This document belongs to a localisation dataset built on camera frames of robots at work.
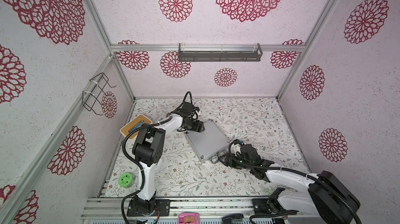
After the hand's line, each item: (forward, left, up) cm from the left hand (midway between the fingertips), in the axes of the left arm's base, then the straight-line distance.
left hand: (199, 128), depth 98 cm
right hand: (-20, -11, +2) cm, 23 cm away
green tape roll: (-31, +37, +1) cm, 48 cm away
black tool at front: (-47, -13, -1) cm, 49 cm away
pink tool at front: (-47, +5, +2) cm, 47 cm away
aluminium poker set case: (-7, -6, -5) cm, 11 cm away
